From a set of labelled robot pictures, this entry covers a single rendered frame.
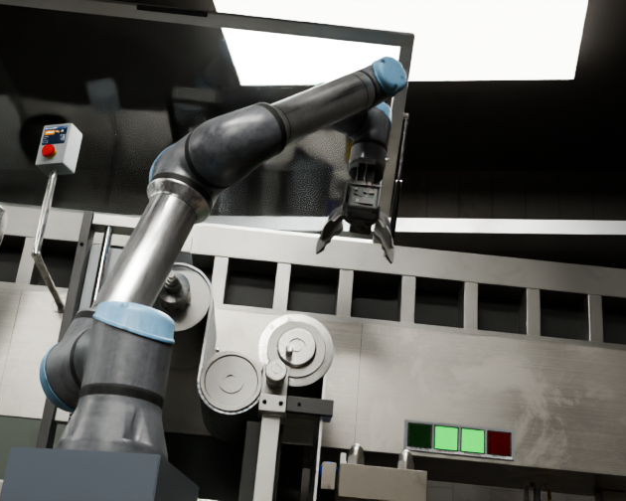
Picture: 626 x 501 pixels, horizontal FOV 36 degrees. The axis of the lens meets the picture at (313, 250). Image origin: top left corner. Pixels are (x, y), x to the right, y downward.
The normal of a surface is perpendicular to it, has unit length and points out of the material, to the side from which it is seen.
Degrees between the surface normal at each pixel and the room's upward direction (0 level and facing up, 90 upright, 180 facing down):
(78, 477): 90
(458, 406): 90
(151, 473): 90
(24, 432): 90
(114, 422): 73
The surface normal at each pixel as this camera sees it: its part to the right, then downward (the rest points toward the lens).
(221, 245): 0.07, -0.41
